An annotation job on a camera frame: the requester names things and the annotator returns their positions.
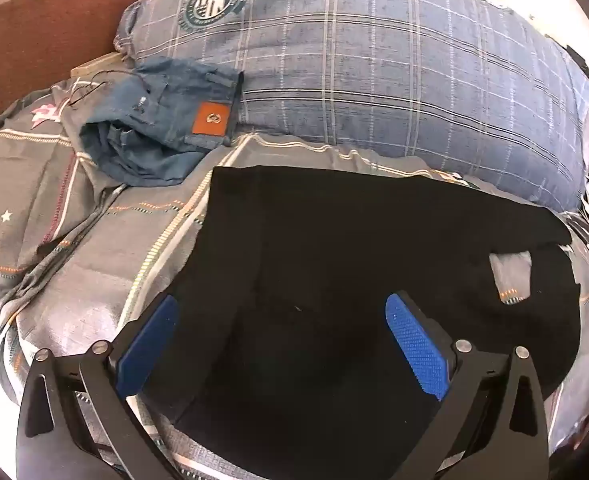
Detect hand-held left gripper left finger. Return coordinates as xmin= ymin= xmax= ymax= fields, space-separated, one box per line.
xmin=17 ymin=292 xmax=185 ymax=480

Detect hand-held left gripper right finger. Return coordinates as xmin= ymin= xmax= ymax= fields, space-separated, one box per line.
xmin=384 ymin=290 xmax=550 ymax=480

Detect black pants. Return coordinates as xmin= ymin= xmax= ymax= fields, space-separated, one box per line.
xmin=167 ymin=165 xmax=582 ymax=480

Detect grey patterned bedsheet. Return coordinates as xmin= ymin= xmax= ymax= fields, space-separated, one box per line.
xmin=0 ymin=77 xmax=589 ymax=480

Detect folded blue jeans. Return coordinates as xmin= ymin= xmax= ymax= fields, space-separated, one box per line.
xmin=77 ymin=57 xmax=245 ymax=186

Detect blue plaid pillow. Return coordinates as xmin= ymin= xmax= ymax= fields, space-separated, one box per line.
xmin=114 ymin=0 xmax=589 ymax=213

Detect beige wooden board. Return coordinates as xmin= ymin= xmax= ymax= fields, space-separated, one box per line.
xmin=72 ymin=52 xmax=125 ymax=79

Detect brown headboard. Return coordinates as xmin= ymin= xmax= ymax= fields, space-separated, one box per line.
xmin=0 ymin=0 xmax=160 ymax=121

